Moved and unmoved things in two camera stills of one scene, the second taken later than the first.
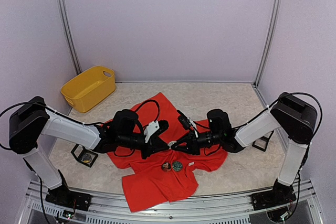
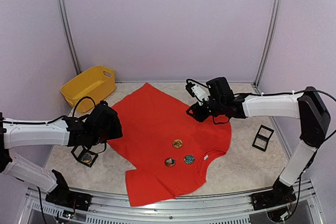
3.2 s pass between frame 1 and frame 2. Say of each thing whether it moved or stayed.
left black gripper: moved
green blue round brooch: moved
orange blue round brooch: moved
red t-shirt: moved
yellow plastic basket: stayed
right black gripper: moved
